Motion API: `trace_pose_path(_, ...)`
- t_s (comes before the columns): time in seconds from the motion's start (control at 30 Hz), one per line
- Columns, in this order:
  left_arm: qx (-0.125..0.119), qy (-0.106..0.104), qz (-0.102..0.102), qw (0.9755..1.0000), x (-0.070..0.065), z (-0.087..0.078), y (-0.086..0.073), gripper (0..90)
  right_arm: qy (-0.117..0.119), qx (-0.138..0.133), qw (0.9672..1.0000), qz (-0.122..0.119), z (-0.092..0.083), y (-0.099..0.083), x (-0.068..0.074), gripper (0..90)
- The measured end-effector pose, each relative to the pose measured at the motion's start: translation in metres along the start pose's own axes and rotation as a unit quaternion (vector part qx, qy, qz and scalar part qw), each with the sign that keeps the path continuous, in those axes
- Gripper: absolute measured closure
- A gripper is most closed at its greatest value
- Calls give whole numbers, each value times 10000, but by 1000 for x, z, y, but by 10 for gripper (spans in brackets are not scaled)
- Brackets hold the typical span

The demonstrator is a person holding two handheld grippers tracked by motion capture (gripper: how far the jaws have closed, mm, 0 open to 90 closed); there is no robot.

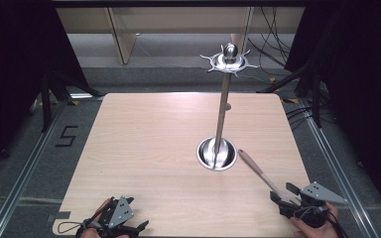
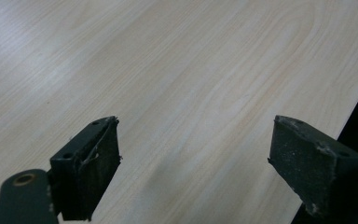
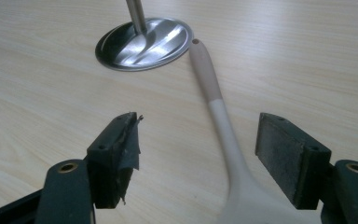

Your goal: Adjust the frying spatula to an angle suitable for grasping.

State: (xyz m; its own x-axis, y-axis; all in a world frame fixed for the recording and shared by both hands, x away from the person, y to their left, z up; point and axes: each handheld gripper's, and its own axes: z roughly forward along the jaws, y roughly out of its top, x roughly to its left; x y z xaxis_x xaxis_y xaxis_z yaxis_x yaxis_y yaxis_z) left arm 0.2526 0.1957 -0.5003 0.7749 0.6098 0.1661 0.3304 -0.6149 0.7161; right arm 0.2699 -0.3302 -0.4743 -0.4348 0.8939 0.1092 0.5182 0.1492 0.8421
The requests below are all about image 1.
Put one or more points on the aluminium floor rail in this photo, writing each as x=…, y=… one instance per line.
x=337, y=168
x=23, y=175

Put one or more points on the person's left hand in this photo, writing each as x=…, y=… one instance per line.
x=103, y=205

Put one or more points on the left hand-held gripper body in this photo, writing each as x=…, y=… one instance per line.
x=120, y=211

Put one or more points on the dark curtain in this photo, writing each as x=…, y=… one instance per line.
x=360, y=82
x=16, y=66

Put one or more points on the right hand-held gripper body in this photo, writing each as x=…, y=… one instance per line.
x=320, y=194

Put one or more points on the black metal stand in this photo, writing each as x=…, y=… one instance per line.
x=48, y=99
x=316, y=95

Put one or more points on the person's right hand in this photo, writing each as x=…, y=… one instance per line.
x=320, y=232

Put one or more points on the light wooden cabinet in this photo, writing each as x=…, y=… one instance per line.
x=178, y=20

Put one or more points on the stainless steel utensil rack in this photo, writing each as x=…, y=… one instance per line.
x=222, y=109

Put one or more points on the black tape strip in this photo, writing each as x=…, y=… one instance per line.
x=63, y=215

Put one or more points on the yellow black tape marker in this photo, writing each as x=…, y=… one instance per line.
x=290, y=100
x=273, y=80
x=75, y=102

